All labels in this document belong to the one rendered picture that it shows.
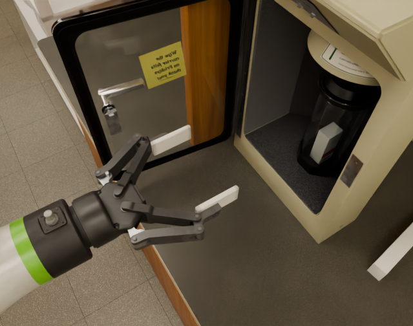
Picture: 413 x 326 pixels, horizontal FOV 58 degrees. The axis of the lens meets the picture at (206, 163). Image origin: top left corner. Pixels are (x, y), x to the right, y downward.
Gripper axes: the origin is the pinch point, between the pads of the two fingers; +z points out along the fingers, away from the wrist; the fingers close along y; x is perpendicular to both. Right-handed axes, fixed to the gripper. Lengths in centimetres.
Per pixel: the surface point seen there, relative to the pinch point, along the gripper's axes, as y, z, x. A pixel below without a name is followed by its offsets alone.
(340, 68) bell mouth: -2.4, 21.8, -10.5
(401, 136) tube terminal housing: -13.7, 25.9, -3.9
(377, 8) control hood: -11.2, 10.4, -28.6
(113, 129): 18.9, -8.4, 5.5
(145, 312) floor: 21, -18, 122
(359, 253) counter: -19.7, 25.8, 28.4
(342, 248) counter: -17.1, 23.8, 28.4
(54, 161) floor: 120, -25, 122
